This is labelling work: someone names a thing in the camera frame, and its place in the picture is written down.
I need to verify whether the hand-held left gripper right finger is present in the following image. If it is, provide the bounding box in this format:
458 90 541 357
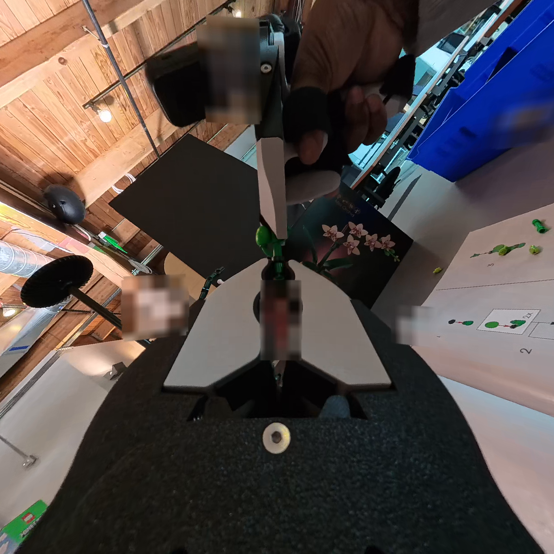
288 259 393 387

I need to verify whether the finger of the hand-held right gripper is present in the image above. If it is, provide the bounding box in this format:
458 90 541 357
257 138 289 242

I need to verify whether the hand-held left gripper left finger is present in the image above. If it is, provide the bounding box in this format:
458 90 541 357
164 260 271 388

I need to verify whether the person's right forearm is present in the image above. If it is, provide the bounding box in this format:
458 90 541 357
403 0 505 58

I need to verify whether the white desk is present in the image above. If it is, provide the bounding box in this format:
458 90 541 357
371 141 554 554

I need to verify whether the person's right hand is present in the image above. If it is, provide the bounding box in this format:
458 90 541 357
289 0 421 166

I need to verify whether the black ceiling pipe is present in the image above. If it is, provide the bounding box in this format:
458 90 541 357
81 0 162 157

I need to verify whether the dark green toy stem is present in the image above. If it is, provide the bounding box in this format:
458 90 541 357
200 265 227 300

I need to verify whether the ceiling track spotlight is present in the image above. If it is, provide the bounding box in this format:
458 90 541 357
88 96 114 124

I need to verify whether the black orchid picture box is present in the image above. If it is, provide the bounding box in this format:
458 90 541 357
287 181 414 304

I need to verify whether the pale wooden board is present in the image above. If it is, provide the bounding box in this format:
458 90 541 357
164 250 219 288

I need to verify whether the black square panel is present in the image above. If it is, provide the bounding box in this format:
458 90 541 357
108 133 265 278

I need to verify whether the black office chair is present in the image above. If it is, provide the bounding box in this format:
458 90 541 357
363 166 402 209

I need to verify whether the green exit sign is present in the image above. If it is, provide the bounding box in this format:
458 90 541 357
98 231 129 254

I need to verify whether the white instruction sheet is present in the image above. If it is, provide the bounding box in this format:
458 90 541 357
411 211 554 392

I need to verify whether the black dome ceiling fixture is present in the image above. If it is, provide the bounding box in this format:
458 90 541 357
43 184 87 225

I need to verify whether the black disc on pole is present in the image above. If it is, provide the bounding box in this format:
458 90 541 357
20 254 153 345

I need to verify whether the blue plastic bin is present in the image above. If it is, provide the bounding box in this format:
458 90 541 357
461 0 554 93
406 74 554 183

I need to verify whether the green toy set box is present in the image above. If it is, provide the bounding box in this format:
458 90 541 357
0 499 49 548

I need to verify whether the silver ventilation duct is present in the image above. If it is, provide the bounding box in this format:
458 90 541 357
0 239 66 278

